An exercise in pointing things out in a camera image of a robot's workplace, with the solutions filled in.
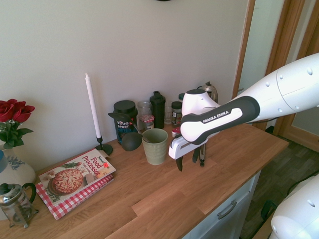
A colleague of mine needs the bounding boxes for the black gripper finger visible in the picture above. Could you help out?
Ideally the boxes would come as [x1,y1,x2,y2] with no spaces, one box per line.
[175,157,185,173]
[191,146,200,164]

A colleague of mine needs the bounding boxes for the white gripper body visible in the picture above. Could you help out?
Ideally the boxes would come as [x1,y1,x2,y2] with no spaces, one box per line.
[168,135,200,160]

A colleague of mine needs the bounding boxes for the metal tongs with black tips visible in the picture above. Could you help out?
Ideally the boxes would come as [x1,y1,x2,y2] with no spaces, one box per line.
[198,143,207,168]

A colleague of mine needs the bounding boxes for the green ribbed utensil holder cup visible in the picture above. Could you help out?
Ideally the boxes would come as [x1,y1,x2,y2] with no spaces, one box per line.
[142,128,168,165]

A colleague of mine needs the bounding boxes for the black candle holder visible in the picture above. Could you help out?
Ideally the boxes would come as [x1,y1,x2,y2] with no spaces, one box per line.
[95,135,113,155]

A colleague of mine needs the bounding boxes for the small clear glass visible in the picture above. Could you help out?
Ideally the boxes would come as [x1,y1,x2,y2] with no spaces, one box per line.
[164,106,173,124]

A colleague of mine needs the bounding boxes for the spice jar black lid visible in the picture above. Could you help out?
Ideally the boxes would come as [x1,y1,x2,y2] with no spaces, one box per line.
[171,101,183,126]

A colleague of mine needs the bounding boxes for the small jar red gingham lid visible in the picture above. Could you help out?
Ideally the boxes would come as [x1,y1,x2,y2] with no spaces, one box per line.
[139,115,156,131]

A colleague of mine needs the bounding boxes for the black shaker bottle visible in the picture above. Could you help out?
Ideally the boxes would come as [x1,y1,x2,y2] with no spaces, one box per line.
[150,91,166,129]

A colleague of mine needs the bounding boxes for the dark round ladle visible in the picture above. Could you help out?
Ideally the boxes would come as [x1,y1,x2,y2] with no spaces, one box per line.
[121,132,151,152]

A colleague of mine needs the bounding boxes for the empty clear glass jar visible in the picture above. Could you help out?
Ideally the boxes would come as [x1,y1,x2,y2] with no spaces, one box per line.
[137,100,153,131]

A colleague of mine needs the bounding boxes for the white cabinet drawer front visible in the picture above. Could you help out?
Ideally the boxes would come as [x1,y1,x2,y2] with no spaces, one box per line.
[198,171,261,239]

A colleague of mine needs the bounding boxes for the Vega Sport protein tub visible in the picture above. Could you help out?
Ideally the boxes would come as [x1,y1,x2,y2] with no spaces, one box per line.
[113,100,139,145]

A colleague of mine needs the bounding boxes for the stainless steel kettle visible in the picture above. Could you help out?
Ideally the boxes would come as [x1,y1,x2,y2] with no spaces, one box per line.
[197,81,219,104]

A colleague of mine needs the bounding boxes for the black bag on floor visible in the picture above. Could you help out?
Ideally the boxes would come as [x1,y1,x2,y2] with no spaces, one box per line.
[261,200,278,220]

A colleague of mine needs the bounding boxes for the white taper candle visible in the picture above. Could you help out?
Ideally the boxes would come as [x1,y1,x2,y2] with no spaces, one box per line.
[84,73,102,138]

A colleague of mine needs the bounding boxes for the Food Processor cookbook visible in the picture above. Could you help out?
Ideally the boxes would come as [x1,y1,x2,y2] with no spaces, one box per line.
[38,148,117,206]

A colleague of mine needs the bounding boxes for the wooden door frosted glass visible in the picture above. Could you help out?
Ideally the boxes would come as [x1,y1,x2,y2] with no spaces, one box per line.
[253,0,319,151]

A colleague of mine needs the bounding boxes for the red checked book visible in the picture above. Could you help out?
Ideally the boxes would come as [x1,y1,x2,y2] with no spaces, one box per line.
[35,174,115,221]

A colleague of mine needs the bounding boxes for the white blue patterned vase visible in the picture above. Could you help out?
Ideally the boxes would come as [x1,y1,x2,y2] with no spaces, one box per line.
[0,144,36,186]

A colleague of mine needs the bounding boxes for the red roses bouquet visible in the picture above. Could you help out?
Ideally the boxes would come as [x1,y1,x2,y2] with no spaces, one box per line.
[0,99,36,150]

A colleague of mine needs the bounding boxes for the glass French press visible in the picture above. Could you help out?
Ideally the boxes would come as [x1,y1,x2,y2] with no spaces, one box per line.
[0,183,40,229]

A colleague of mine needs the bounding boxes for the grey drawer handle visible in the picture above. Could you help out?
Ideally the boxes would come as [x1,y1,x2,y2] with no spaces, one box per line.
[217,200,238,220]

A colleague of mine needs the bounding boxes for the wooden door frame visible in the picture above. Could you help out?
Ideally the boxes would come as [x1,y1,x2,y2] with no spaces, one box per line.
[230,0,257,100]

